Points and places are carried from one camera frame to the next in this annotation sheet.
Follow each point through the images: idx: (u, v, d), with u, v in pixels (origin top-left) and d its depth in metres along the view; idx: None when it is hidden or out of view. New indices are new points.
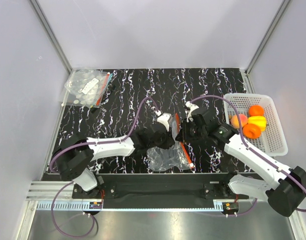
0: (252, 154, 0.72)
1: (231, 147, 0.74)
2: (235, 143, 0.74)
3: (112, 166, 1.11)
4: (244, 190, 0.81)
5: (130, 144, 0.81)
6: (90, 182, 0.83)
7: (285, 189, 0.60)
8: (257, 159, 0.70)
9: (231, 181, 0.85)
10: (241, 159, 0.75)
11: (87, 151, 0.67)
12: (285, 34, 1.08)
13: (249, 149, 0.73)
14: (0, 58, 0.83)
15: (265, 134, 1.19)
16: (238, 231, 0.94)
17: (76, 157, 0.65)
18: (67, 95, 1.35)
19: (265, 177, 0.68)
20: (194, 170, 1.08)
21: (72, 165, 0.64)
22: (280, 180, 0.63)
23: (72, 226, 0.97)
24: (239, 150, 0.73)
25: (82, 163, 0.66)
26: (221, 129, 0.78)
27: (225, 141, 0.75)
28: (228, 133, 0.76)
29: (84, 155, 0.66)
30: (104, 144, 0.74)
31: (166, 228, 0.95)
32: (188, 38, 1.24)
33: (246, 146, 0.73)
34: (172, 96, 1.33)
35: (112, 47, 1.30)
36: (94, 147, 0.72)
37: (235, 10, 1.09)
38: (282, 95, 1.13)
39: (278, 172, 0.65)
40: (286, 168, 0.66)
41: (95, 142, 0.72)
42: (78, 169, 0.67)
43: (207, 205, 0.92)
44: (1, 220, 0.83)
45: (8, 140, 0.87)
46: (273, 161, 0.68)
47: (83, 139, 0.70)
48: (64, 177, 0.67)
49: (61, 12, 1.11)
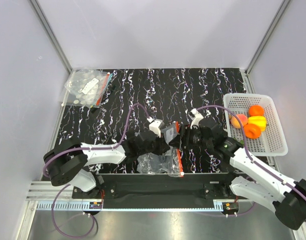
0: (256, 168, 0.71)
1: (236, 161, 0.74)
2: (239, 157, 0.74)
3: (112, 166, 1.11)
4: (246, 194, 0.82)
5: (121, 151, 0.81)
6: (89, 183, 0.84)
7: (290, 202, 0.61)
8: (262, 172, 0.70)
9: (232, 184, 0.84)
10: (246, 172, 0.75)
11: (80, 156, 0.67)
12: (285, 34, 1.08)
13: (253, 163, 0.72)
14: (0, 58, 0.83)
15: (265, 134, 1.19)
16: (238, 231, 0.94)
17: (69, 162, 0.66)
18: (67, 95, 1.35)
19: (270, 189, 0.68)
20: (194, 170, 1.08)
21: (64, 169, 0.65)
22: (285, 193, 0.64)
23: (72, 227, 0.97)
24: (244, 164, 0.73)
25: (74, 169, 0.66)
26: (227, 142, 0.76)
27: (230, 155, 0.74)
28: (233, 147, 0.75)
29: (77, 160, 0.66)
30: (97, 150, 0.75)
31: (166, 228, 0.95)
32: (188, 38, 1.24)
33: (251, 159, 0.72)
34: (172, 96, 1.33)
35: (112, 47, 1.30)
36: (88, 152, 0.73)
37: (236, 10, 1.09)
38: (282, 95, 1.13)
39: (283, 185, 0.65)
40: (291, 180, 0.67)
41: (89, 148, 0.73)
42: (71, 173, 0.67)
43: (207, 205, 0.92)
44: (1, 220, 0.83)
45: (8, 140, 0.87)
46: (278, 175, 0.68)
47: (77, 144, 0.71)
48: (55, 182, 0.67)
49: (61, 11, 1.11)
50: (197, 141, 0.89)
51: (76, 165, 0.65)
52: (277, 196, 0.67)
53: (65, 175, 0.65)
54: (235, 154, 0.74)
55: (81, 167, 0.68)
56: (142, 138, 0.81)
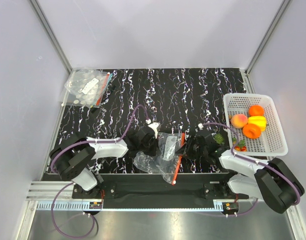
0: (237, 158, 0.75)
1: (224, 159, 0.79)
2: (225, 154, 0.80)
3: (112, 165, 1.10)
4: (243, 190, 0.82)
5: (123, 144, 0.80)
6: (90, 182, 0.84)
7: (263, 177, 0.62)
8: (241, 160, 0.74)
9: (230, 180, 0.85)
10: (234, 167, 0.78)
11: (88, 149, 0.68)
12: (286, 34, 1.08)
13: (235, 156, 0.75)
14: None
15: (265, 134, 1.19)
16: (238, 231, 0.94)
17: (77, 155, 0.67)
18: (67, 95, 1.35)
19: (249, 172, 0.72)
20: (194, 170, 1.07)
21: (73, 162, 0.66)
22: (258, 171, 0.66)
23: (72, 226, 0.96)
24: (228, 158, 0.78)
25: (83, 161, 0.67)
26: (218, 148, 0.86)
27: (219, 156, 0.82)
28: (222, 150, 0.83)
29: (85, 152, 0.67)
30: (103, 143, 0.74)
31: (166, 228, 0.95)
32: (188, 38, 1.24)
33: (233, 153, 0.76)
34: (172, 96, 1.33)
35: (112, 48, 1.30)
36: (94, 145, 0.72)
37: (235, 11, 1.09)
38: (282, 95, 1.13)
39: (256, 165, 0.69)
40: (264, 160, 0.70)
41: (95, 141, 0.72)
42: (80, 167, 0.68)
43: (207, 205, 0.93)
44: (1, 220, 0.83)
45: (8, 140, 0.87)
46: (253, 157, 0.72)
47: (82, 138, 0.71)
48: (65, 177, 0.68)
49: (61, 12, 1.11)
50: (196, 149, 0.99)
51: (84, 158, 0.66)
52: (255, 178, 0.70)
53: (73, 168, 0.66)
54: (222, 153, 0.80)
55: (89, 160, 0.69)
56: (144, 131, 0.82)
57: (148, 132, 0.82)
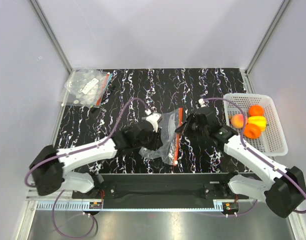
0: (249, 154, 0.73)
1: (230, 148, 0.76)
2: (232, 143, 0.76)
3: (112, 166, 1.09)
4: (243, 190, 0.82)
5: (110, 148, 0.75)
6: (85, 185, 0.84)
7: (280, 188, 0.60)
8: (254, 158, 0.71)
9: (230, 181, 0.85)
10: (241, 160, 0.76)
11: (57, 166, 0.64)
12: (286, 34, 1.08)
13: (246, 149, 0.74)
14: None
15: (265, 134, 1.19)
16: (238, 231, 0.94)
17: (45, 173, 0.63)
18: (67, 95, 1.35)
19: (260, 174, 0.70)
20: (194, 170, 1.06)
21: (43, 180, 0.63)
22: (275, 179, 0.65)
23: (72, 227, 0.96)
24: (237, 150, 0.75)
25: (53, 178, 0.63)
26: (222, 129, 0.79)
27: (225, 141, 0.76)
28: (228, 134, 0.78)
29: (54, 170, 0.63)
30: (77, 155, 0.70)
31: (166, 228, 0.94)
32: (188, 38, 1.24)
33: (244, 146, 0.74)
34: (172, 96, 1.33)
35: (112, 47, 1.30)
36: (66, 159, 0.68)
37: (235, 10, 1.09)
38: (282, 95, 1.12)
39: (274, 172, 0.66)
40: (283, 167, 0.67)
41: (66, 153, 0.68)
42: (54, 182, 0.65)
43: (207, 205, 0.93)
44: (1, 220, 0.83)
45: (8, 140, 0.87)
46: (270, 161, 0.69)
47: (52, 153, 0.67)
48: (43, 192, 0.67)
49: (61, 11, 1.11)
50: (195, 129, 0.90)
51: (52, 175, 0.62)
52: (267, 182, 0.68)
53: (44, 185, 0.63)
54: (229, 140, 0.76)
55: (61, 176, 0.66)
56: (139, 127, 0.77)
57: (143, 129, 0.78)
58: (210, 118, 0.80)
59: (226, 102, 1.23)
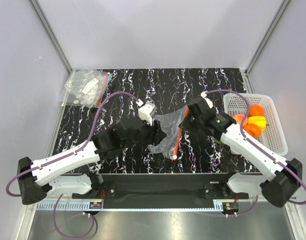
0: (248, 144, 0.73)
1: (228, 138, 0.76)
2: (231, 134, 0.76)
3: (112, 166, 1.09)
4: (242, 188, 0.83)
5: (89, 153, 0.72)
6: (81, 188, 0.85)
7: (280, 181, 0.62)
8: (254, 150, 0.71)
9: (229, 180, 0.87)
10: (240, 151, 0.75)
11: (29, 181, 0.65)
12: (286, 34, 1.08)
13: (246, 140, 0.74)
14: None
15: (265, 134, 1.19)
16: (238, 231, 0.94)
17: (22, 187, 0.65)
18: (67, 95, 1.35)
19: (260, 167, 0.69)
20: (193, 170, 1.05)
21: (22, 194, 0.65)
22: (276, 172, 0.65)
23: (72, 226, 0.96)
24: (236, 140, 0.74)
25: (30, 192, 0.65)
26: (218, 118, 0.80)
27: (223, 130, 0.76)
28: (225, 122, 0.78)
29: (27, 185, 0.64)
30: (51, 165, 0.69)
31: (166, 228, 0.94)
32: (188, 38, 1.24)
33: (244, 137, 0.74)
34: (172, 96, 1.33)
35: (112, 47, 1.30)
36: (39, 172, 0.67)
37: (235, 10, 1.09)
38: (282, 95, 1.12)
39: (275, 164, 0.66)
40: (283, 159, 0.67)
41: (38, 167, 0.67)
42: (35, 194, 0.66)
43: (207, 205, 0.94)
44: (1, 220, 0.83)
45: (8, 140, 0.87)
46: (271, 153, 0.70)
47: (26, 167, 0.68)
48: (31, 202, 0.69)
49: (61, 11, 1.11)
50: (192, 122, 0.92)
51: (25, 190, 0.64)
52: (266, 175, 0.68)
53: (25, 198, 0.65)
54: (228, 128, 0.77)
55: (39, 189, 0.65)
56: (124, 127, 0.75)
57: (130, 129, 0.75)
58: (203, 108, 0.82)
59: (226, 101, 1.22)
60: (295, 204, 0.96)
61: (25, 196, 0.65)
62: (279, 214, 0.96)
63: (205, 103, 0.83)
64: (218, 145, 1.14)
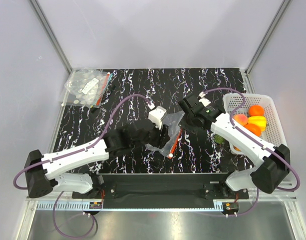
0: (237, 132, 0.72)
1: (217, 127, 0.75)
2: (220, 123, 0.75)
3: (112, 166, 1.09)
4: (239, 185, 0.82)
5: (99, 150, 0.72)
6: (84, 187, 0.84)
7: (269, 166, 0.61)
8: (243, 137, 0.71)
9: (227, 179, 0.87)
10: (229, 139, 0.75)
11: (39, 173, 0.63)
12: (286, 34, 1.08)
13: (235, 128, 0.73)
14: None
15: (265, 134, 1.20)
16: (238, 231, 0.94)
17: (30, 180, 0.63)
18: (67, 95, 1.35)
19: (249, 154, 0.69)
20: (194, 170, 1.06)
21: (29, 187, 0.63)
22: (264, 157, 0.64)
23: (72, 226, 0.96)
24: (225, 129, 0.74)
25: (39, 185, 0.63)
26: (208, 108, 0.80)
27: (213, 121, 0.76)
28: (215, 112, 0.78)
29: (37, 178, 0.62)
30: (62, 159, 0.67)
31: (166, 228, 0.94)
32: (188, 38, 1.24)
33: (233, 125, 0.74)
34: (172, 96, 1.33)
35: (112, 47, 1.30)
36: (49, 165, 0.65)
37: (235, 10, 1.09)
38: (282, 95, 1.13)
39: (263, 150, 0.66)
40: (271, 145, 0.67)
41: (49, 160, 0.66)
42: (42, 188, 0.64)
43: (207, 205, 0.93)
44: (1, 220, 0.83)
45: (8, 140, 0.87)
46: (259, 140, 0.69)
47: (36, 159, 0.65)
48: (36, 196, 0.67)
49: (61, 11, 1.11)
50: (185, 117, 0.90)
51: (34, 183, 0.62)
52: (255, 161, 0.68)
53: (31, 192, 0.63)
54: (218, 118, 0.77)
55: (48, 183, 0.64)
56: (135, 127, 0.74)
57: (141, 130, 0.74)
58: (192, 101, 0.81)
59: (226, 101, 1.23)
60: (295, 204, 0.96)
61: (33, 189, 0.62)
62: (278, 214, 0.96)
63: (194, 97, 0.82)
64: (218, 145, 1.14)
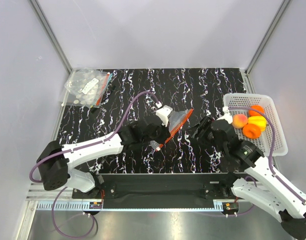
0: (276, 182, 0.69)
1: (257, 172, 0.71)
2: (260, 168, 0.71)
3: (112, 166, 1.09)
4: (249, 198, 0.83)
5: (116, 142, 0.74)
6: (87, 185, 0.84)
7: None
8: (283, 188, 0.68)
9: (234, 186, 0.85)
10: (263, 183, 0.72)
11: (62, 162, 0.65)
12: (286, 34, 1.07)
13: (274, 177, 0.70)
14: None
15: (265, 134, 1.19)
16: (238, 231, 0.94)
17: (51, 168, 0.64)
18: (67, 95, 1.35)
19: (285, 204, 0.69)
20: (193, 170, 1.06)
21: (49, 175, 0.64)
22: (305, 215, 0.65)
23: (72, 226, 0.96)
24: (264, 176, 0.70)
25: (58, 174, 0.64)
26: (246, 148, 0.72)
27: (251, 166, 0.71)
28: (252, 154, 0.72)
29: (58, 166, 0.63)
30: (83, 150, 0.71)
31: (166, 228, 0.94)
32: (188, 38, 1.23)
33: (273, 173, 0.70)
34: (172, 96, 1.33)
35: (112, 47, 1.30)
36: (70, 155, 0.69)
37: (235, 11, 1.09)
38: (282, 95, 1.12)
39: (304, 206, 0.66)
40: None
41: (71, 149, 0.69)
42: (60, 177, 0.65)
43: (207, 205, 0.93)
44: (1, 220, 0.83)
45: (8, 140, 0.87)
46: (299, 192, 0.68)
47: (57, 149, 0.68)
48: (48, 187, 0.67)
49: (61, 11, 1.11)
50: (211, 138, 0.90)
51: (56, 173, 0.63)
52: (292, 213, 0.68)
53: (50, 181, 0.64)
54: (257, 163, 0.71)
55: (66, 174, 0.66)
56: (146, 123, 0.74)
57: (151, 124, 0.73)
58: (229, 134, 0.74)
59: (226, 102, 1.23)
60: None
61: (53, 177, 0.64)
62: None
63: (232, 129, 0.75)
64: None
